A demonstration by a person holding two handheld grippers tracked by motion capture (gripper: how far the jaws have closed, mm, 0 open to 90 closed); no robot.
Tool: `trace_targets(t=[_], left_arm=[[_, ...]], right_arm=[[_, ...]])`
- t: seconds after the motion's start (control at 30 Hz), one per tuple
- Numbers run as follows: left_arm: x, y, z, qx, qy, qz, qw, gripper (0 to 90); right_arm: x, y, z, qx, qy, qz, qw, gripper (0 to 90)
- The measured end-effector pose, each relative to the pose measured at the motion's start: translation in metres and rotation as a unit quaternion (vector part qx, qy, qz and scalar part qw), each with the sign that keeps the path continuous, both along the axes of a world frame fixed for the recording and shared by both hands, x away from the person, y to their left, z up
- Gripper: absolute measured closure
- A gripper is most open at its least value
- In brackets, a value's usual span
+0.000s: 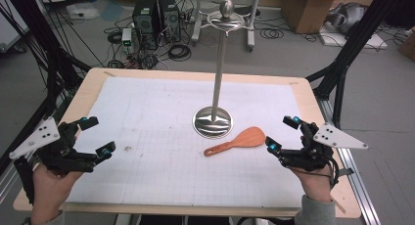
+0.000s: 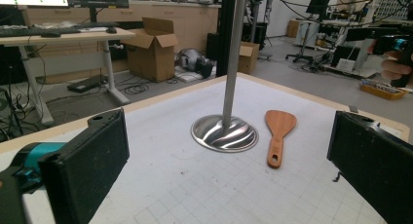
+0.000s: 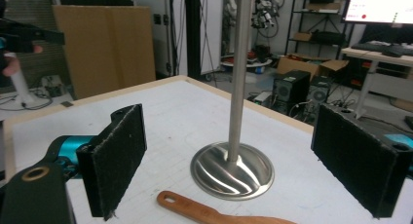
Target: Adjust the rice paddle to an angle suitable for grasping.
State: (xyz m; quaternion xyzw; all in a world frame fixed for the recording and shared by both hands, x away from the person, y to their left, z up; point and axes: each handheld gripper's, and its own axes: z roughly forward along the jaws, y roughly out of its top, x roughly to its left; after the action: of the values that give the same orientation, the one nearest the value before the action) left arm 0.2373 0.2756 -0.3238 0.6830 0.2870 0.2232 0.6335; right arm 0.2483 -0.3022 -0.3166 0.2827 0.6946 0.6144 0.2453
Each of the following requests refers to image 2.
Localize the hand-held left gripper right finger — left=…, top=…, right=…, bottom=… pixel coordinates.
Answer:
left=326, top=110, right=413, bottom=224

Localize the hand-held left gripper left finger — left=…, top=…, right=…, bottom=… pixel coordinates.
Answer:
left=38, top=107, right=131, bottom=224

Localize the wooden spatula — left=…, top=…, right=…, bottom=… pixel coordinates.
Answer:
left=264, top=109, right=298, bottom=169

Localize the metal utensil stand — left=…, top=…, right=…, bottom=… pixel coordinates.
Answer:
left=190, top=0, right=260, bottom=154

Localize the yellow tray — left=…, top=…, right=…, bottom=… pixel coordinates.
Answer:
left=358, top=79, right=409, bottom=100

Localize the flat black device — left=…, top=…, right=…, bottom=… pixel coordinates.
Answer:
left=66, top=75, right=108, bottom=93

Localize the white grid mat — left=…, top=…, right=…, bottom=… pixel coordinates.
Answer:
left=0, top=76, right=402, bottom=224

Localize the large open cardboard box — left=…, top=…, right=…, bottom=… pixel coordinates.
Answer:
left=121, top=17, right=179, bottom=83

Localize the white-legged wooden desk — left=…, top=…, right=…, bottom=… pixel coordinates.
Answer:
left=0, top=27, right=136, bottom=126

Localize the white flat board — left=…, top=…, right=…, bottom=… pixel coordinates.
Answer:
left=174, top=71, right=199, bottom=83

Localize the small cardboard box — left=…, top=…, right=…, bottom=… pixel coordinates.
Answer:
left=238, top=41, right=261, bottom=75

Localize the black keyboard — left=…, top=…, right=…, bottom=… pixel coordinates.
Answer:
left=0, top=26, right=82, bottom=39

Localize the grey rounded device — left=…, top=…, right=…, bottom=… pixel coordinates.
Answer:
left=176, top=48, right=216, bottom=78

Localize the coiled black cable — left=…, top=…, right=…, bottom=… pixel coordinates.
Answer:
left=125, top=83, right=150, bottom=95

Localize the black frame post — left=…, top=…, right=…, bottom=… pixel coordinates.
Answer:
left=216, top=0, right=237, bottom=77

